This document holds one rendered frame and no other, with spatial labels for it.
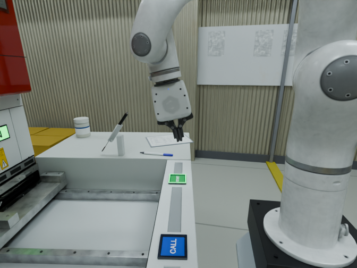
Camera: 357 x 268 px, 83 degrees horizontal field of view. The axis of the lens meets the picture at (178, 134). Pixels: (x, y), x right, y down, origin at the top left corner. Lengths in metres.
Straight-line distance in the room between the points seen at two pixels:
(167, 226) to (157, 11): 0.46
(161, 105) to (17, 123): 0.56
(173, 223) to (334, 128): 0.38
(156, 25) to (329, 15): 0.32
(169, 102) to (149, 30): 0.19
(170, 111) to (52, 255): 0.48
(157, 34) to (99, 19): 2.95
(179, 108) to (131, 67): 2.62
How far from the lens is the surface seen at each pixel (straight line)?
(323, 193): 0.51
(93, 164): 0.89
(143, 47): 0.47
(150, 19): 0.47
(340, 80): 0.39
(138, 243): 0.67
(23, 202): 0.87
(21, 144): 0.94
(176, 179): 0.66
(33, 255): 0.70
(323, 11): 0.50
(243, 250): 0.67
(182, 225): 0.51
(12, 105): 0.92
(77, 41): 3.56
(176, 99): 0.55
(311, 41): 0.53
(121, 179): 0.88
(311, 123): 0.43
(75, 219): 0.81
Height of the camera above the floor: 1.30
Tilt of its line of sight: 18 degrees down
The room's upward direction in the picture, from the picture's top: straight up
